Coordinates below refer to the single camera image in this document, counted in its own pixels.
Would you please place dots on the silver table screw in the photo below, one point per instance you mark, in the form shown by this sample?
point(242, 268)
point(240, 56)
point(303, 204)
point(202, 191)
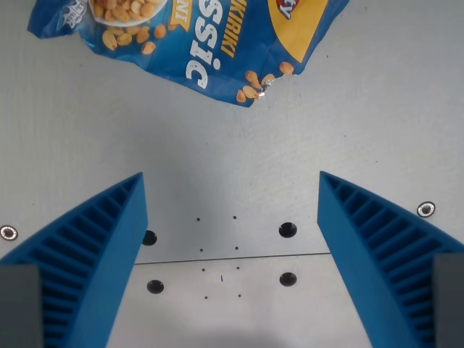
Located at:
point(8, 232)
point(426, 209)

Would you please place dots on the blue peanut snack bag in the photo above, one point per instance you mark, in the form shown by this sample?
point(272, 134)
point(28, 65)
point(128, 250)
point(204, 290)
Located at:
point(188, 43)

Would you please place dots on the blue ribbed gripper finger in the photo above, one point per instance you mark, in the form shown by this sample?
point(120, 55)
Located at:
point(366, 253)
point(98, 253)

